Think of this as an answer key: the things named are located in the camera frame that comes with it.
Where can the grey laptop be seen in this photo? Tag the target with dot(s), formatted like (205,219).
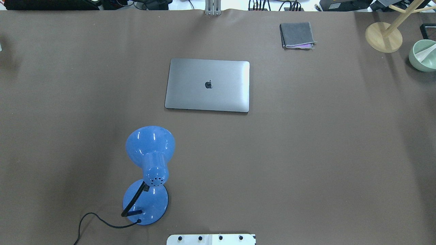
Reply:
(214,85)

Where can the blue desk lamp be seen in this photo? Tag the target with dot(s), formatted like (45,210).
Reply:
(151,149)

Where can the folded grey cloth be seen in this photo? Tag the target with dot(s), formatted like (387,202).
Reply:
(296,35)

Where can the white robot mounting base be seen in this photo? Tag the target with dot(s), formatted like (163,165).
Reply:
(211,239)

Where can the wooden stand with round base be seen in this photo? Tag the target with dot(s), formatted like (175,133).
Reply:
(385,37)

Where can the green bowl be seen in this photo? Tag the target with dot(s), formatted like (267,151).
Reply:
(422,55)

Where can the aluminium frame post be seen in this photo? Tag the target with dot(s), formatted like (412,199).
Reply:
(212,7)

